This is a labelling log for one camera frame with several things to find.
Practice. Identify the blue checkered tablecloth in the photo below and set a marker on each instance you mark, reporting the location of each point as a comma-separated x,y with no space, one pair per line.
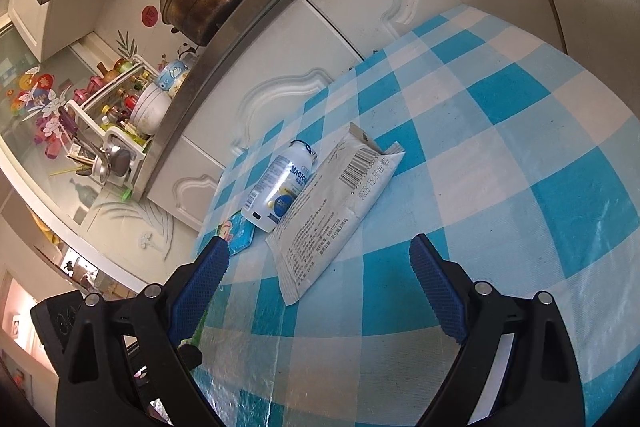
500,157

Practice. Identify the blue cartoon snack packet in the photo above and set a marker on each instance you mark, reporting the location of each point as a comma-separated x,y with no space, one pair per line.
240,232

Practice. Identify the white printed packet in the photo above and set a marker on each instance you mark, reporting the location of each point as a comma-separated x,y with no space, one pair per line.
330,212

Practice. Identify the blue cartoon cup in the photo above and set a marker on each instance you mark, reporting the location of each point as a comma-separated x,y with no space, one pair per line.
172,74

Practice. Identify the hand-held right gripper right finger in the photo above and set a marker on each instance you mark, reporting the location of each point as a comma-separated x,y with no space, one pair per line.
435,287

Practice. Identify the white dish rack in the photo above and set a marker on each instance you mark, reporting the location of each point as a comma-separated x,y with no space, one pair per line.
117,132

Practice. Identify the steel countertop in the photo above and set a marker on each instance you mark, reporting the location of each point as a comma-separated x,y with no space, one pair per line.
250,32

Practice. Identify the white kitchen cabinet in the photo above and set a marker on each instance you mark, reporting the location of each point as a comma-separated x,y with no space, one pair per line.
350,32

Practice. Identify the white wall cabinet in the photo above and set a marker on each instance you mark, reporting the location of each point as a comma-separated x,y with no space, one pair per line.
30,12

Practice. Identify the white plastic bottle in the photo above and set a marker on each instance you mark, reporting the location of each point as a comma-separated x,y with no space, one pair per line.
277,187

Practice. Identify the steel ladle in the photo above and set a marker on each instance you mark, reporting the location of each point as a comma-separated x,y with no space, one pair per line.
117,162

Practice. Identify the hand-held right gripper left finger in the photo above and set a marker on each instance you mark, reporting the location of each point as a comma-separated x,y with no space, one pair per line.
200,287

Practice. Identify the white ceramic bowl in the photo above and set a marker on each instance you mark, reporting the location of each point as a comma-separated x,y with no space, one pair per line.
150,109

